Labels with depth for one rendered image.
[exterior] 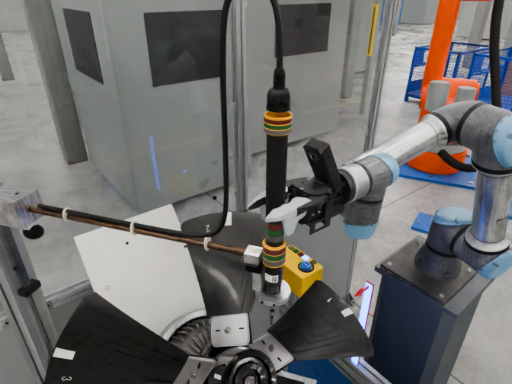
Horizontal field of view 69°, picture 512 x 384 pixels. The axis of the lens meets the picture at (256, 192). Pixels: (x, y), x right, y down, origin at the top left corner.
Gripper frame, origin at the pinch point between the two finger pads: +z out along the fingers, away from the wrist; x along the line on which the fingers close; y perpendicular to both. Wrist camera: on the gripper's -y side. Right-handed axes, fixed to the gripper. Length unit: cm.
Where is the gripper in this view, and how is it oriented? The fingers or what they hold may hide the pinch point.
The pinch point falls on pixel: (262, 208)
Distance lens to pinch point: 62.8
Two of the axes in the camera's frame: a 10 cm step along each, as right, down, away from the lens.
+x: -6.1, -3.8, 6.9
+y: -0.1, 8.8, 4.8
